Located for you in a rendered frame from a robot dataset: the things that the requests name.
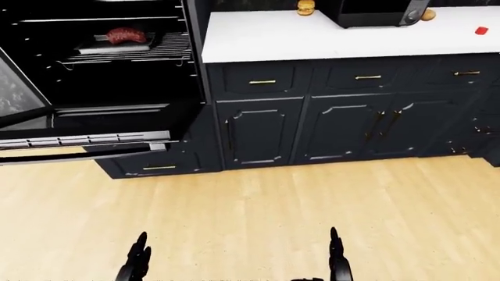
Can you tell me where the black microwave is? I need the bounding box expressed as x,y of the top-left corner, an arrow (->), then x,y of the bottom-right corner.
330,0 -> 430,30

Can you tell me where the white countertop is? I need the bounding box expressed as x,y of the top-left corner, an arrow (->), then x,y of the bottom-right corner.
201,5 -> 500,64

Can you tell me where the burger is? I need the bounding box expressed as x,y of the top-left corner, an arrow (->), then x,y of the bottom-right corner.
296,0 -> 316,16

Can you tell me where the black built-in oven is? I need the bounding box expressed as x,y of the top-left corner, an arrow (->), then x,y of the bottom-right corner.
0,0 -> 214,138

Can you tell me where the raw red meat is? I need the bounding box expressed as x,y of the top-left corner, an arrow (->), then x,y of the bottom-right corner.
105,27 -> 148,45

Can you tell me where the brass cabinet door handle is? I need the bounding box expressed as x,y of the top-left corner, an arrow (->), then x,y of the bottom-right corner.
365,110 -> 386,138
380,109 -> 403,137

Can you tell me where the wire oven rack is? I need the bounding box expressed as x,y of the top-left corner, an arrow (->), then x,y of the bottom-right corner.
56,30 -> 195,71

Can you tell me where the dark cabinet door handle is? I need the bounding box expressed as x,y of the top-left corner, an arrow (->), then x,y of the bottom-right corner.
225,112 -> 240,155

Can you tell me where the dark blue cabinet unit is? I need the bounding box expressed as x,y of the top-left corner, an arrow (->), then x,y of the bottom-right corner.
95,52 -> 500,180

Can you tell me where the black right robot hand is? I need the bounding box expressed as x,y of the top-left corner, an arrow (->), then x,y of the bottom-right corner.
328,226 -> 355,281

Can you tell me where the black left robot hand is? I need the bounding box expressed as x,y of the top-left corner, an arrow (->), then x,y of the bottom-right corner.
116,231 -> 152,281

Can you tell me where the grey baking tray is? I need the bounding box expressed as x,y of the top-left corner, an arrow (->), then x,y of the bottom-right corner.
73,32 -> 159,55

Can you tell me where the black oven door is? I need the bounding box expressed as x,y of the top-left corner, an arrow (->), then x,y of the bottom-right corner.
0,46 -> 180,166

